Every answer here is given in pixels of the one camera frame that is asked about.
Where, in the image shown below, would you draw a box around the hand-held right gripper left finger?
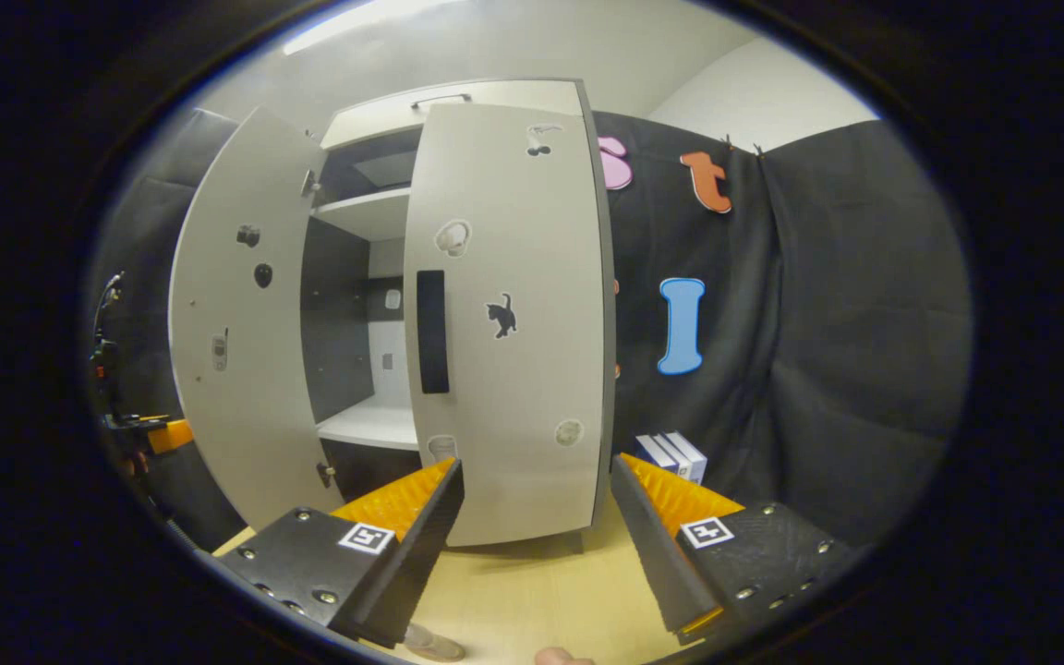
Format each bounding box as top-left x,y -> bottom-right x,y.
213,457 -> 466,649

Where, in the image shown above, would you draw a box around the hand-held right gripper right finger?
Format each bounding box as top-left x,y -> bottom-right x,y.
608,453 -> 870,647

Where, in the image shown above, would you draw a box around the white cabinet door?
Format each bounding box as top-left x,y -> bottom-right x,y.
403,102 -> 616,548
169,104 -> 345,532

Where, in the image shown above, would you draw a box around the white cabinet shelf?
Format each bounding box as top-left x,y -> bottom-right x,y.
317,397 -> 420,452
312,187 -> 413,243

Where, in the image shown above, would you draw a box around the grey white cabinet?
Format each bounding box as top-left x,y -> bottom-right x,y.
296,79 -> 621,555

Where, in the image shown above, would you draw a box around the white cabinet drawer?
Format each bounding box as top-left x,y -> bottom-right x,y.
320,79 -> 586,151

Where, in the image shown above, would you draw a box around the white box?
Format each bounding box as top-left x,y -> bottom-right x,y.
652,432 -> 692,481

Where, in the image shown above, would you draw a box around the light blue box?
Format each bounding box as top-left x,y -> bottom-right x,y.
666,430 -> 708,485

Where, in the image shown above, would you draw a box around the black backdrop cloth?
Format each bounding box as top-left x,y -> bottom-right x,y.
592,111 -> 974,550

